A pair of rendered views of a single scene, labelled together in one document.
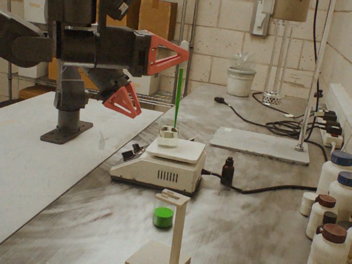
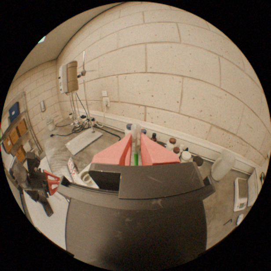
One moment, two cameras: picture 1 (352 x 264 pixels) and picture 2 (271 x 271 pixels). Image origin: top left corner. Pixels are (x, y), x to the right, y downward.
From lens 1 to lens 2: 0.67 m
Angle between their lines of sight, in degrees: 65
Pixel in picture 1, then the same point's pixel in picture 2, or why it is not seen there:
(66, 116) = (40, 200)
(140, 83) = (27, 147)
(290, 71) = (54, 114)
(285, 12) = (72, 88)
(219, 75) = (40, 128)
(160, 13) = (22, 124)
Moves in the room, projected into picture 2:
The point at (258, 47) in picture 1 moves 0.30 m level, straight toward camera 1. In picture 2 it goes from (45, 113) to (45, 114)
